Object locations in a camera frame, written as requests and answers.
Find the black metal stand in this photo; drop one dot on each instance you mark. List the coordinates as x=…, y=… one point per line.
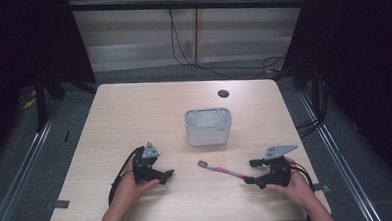
x=40, y=100

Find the yellow object on floor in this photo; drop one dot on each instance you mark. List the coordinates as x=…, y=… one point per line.
x=29, y=101

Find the metal floor rail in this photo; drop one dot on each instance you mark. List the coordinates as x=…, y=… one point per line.
x=23, y=168
x=339, y=161

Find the white plastic container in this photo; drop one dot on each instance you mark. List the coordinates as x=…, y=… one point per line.
x=208, y=133

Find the black curtain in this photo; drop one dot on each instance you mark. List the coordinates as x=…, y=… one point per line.
x=365, y=49
x=21, y=48

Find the pink toothbrush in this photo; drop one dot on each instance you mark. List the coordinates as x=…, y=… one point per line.
x=223, y=170

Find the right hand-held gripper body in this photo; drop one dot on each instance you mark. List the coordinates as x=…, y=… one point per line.
x=280, y=173

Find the person's right hand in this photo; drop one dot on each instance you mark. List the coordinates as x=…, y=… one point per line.
x=297, y=189

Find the small black floor item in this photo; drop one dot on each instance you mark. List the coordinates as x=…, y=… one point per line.
x=67, y=136

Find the person's left hand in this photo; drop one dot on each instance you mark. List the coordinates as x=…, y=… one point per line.
x=129, y=190

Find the dark round table grommet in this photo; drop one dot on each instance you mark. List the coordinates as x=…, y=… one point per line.
x=223, y=93

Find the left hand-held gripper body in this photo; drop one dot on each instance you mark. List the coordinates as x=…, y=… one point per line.
x=143, y=166

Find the grey tape strip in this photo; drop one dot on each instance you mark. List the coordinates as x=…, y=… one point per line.
x=321, y=187
x=56, y=204

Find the black horizontal bar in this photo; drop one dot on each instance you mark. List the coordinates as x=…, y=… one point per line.
x=186, y=5

